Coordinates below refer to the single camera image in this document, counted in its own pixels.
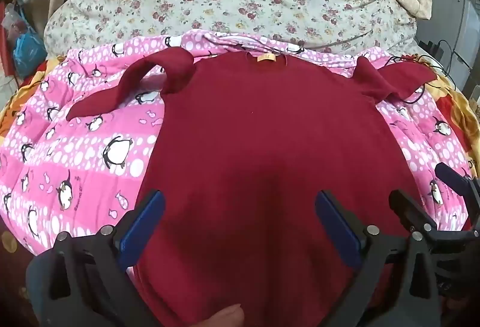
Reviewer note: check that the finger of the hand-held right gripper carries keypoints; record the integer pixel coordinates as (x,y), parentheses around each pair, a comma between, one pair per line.
(458,180)
(405,207)

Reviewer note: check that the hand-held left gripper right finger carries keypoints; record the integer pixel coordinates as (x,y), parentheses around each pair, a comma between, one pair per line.
(337,225)

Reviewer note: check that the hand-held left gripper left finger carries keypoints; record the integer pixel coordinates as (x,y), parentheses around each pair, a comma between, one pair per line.
(143,229)

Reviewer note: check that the dark red sweater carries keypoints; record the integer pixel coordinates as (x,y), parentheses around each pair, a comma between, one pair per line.
(262,143)

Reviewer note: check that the person's left hand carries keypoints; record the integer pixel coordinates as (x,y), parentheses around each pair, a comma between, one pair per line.
(221,317)

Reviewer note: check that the pink penguin print blanket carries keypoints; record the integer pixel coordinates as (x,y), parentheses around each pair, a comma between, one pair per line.
(75,147)

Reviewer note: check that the black power adapter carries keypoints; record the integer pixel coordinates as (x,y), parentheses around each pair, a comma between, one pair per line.
(430,46)

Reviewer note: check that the white cabinet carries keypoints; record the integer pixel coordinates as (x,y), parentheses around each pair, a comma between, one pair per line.
(455,30)

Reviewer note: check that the blue plastic bag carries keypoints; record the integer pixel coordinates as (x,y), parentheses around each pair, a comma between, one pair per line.
(30,53)

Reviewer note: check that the clear plastic bag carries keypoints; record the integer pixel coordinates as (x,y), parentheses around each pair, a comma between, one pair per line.
(15,23)

